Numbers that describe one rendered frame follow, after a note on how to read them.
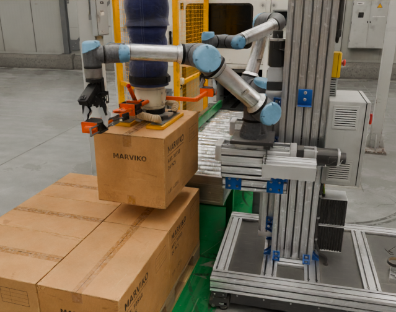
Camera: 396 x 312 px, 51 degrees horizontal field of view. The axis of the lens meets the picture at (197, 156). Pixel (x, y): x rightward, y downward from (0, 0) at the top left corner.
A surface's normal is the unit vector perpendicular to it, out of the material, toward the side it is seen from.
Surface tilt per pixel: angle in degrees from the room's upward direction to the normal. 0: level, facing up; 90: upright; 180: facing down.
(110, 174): 90
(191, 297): 0
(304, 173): 90
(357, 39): 90
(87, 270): 0
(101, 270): 0
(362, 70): 90
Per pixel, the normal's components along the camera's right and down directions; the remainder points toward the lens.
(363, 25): -0.22, 0.32
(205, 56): 0.19, 0.25
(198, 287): 0.00, -0.94
